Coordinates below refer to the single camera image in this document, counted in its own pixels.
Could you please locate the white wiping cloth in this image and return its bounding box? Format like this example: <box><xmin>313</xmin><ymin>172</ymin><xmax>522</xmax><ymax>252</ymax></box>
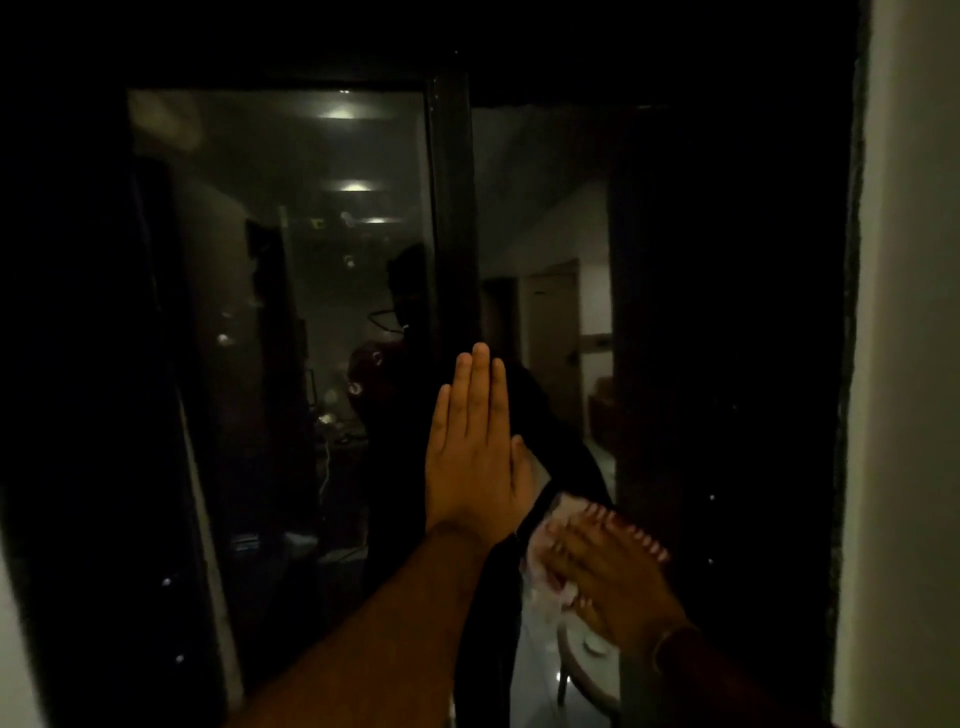
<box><xmin>523</xmin><ymin>491</ymin><xmax>595</xmax><ymax>610</ymax></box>

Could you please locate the white round stool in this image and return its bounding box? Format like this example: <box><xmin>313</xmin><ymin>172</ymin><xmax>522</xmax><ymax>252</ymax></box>
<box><xmin>553</xmin><ymin>621</ymin><xmax>625</xmax><ymax>715</ymax></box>

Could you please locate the dark window frame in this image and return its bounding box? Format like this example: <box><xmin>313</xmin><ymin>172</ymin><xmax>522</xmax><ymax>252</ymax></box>
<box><xmin>0</xmin><ymin>45</ymin><xmax>865</xmax><ymax>728</ymax></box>

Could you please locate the person's left forearm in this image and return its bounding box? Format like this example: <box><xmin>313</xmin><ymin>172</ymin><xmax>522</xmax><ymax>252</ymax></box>
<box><xmin>225</xmin><ymin>523</ymin><xmax>520</xmax><ymax>728</ymax></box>

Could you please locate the person's right hand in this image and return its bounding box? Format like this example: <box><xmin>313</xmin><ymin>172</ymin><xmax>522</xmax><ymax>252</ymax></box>
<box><xmin>539</xmin><ymin>502</ymin><xmax>688</xmax><ymax>655</ymax></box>

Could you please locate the person's right forearm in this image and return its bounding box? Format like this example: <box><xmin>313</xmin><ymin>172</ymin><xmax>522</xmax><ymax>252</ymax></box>
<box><xmin>621</xmin><ymin>624</ymin><xmax>807</xmax><ymax>728</ymax></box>

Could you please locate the person's left hand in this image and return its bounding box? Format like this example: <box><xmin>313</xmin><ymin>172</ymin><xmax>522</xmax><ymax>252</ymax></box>
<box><xmin>423</xmin><ymin>342</ymin><xmax>547</xmax><ymax>552</ymax></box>

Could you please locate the gold bangle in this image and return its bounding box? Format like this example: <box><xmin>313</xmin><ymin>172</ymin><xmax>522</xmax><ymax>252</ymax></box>
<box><xmin>651</xmin><ymin>622</ymin><xmax>700</xmax><ymax>673</ymax></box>

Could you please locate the window glass pane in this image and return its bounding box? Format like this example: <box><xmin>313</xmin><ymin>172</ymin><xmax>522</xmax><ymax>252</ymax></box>
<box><xmin>126</xmin><ymin>88</ymin><xmax>439</xmax><ymax>680</ymax></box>
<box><xmin>471</xmin><ymin>103</ymin><xmax>627</xmax><ymax>728</ymax></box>

